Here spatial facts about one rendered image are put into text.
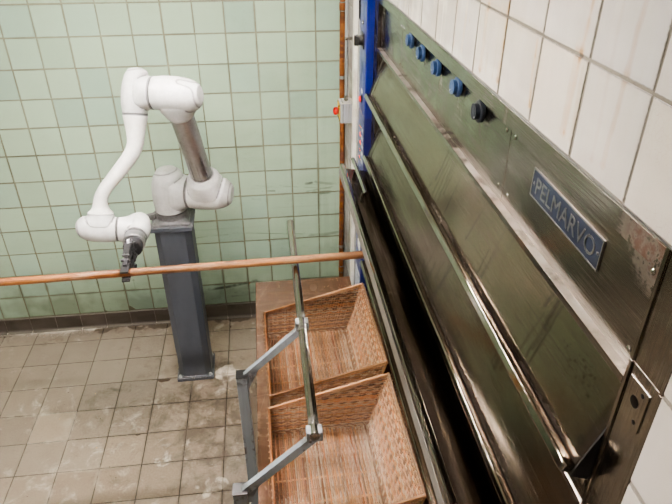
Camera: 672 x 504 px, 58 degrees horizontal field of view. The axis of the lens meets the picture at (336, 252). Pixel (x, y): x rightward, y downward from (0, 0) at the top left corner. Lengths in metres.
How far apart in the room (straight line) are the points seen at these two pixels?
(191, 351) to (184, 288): 0.43
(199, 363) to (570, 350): 2.77
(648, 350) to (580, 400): 0.20
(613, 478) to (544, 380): 0.19
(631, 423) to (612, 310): 0.15
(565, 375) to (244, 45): 2.63
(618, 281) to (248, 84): 2.71
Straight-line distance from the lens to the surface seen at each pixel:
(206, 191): 2.89
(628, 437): 0.91
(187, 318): 3.37
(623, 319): 0.90
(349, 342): 2.88
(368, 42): 2.50
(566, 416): 1.02
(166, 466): 3.26
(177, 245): 3.12
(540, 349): 1.09
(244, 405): 2.30
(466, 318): 1.49
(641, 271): 0.85
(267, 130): 3.45
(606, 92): 0.88
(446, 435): 1.41
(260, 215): 3.67
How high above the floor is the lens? 2.45
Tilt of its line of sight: 32 degrees down
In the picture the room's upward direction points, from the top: straight up
